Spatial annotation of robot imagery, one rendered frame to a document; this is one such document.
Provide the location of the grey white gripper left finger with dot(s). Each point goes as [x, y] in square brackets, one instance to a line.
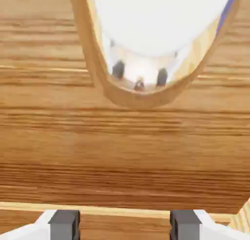
[63, 227]

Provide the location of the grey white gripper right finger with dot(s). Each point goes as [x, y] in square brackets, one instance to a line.
[184, 227]

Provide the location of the light wood cabinet door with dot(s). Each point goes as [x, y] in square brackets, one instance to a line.
[78, 146]

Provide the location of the light wood cabinet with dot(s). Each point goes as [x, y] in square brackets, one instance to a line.
[125, 228]

